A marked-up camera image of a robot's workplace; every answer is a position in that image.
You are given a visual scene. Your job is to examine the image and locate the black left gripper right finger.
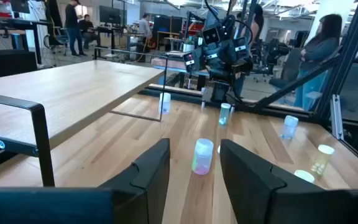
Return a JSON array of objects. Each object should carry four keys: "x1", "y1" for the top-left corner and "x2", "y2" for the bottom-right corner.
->
[{"x1": 219, "y1": 139, "x2": 334, "y2": 224}]

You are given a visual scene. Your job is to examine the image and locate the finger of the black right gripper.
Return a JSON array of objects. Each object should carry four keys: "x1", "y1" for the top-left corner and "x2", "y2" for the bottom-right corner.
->
[
  {"x1": 203, "y1": 45, "x2": 223, "y2": 77},
  {"x1": 222, "y1": 43, "x2": 237, "y2": 72}
]

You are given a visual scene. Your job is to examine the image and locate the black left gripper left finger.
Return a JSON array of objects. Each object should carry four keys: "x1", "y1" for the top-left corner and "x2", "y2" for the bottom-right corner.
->
[{"x1": 98, "y1": 138, "x2": 171, "y2": 224}]

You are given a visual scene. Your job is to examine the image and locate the teal medicine bottle white cap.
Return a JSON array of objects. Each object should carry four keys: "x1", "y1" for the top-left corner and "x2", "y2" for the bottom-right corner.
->
[
  {"x1": 280, "y1": 114, "x2": 300, "y2": 140},
  {"x1": 218, "y1": 102, "x2": 232, "y2": 126}
]

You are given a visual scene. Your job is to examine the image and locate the yellow medicine bottle white cap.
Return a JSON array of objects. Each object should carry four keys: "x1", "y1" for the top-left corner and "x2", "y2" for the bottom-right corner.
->
[
  {"x1": 293, "y1": 169, "x2": 316, "y2": 184},
  {"x1": 310, "y1": 144, "x2": 336, "y2": 177}
]

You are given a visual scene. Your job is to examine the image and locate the small potted plant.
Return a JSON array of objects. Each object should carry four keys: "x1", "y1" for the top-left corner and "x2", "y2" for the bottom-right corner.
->
[{"x1": 182, "y1": 39, "x2": 196, "y2": 53}]

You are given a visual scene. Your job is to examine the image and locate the person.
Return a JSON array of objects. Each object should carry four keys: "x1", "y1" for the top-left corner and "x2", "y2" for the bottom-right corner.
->
[
  {"x1": 293, "y1": 14, "x2": 344, "y2": 110},
  {"x1": 63, "y1": 0, "x2": 88, "y2": 57},
  {"x1": 78, "y1": 14, "x2": 101, "y2": 50},
  {"x1": 137, "y1": 12, "x2": 154, "y2": 47},
  {"x1": 233, "y1": 3, "x2": 265, "y2": 99}
]

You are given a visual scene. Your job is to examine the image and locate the dark office chair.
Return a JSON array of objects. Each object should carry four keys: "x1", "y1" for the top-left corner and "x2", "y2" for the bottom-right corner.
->
[{"x1": 268, "y1": 46, "x2": 304, "y2": 91}]

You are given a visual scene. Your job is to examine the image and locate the black computer monitor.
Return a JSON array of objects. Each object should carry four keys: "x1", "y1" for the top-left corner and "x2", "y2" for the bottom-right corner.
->
[{"x1": 99, "y1": 5, "x2": 122, "y2": 26}]

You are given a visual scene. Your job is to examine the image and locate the dark desk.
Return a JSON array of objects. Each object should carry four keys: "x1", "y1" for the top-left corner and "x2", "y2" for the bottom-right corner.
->
[{"x1": 0, "y1": 17, "x2": 51, "y2": 65}]

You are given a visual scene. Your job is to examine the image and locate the black cabinet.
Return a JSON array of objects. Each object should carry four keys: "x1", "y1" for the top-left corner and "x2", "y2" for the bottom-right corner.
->
[{"x1": 0, "y1": 49, "x2": 39, "y2": 78}]

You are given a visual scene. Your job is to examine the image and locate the workbench with blue frame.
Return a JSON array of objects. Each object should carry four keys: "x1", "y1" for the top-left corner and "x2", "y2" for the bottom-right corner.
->
[{"x1": 151, "y1": 57, "x2": 213, "y2": 78}]

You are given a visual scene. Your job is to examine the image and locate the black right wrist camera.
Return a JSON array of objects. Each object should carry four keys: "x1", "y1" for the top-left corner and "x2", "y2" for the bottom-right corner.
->
[{"x1": 202, "y1": 27, "x2": 222, "y2": 45}]

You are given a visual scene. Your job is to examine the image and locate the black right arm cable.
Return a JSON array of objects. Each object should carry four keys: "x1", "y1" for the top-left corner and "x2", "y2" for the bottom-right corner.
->
[{"x1": 204, "y1": 0, "x2": 255, "y2": 42}]

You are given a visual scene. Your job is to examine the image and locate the silver angle bracket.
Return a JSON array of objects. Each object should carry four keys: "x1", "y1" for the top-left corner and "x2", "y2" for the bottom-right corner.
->
[{"x1": 330, "y1": 94, "x2": 345, "y2": 141}]

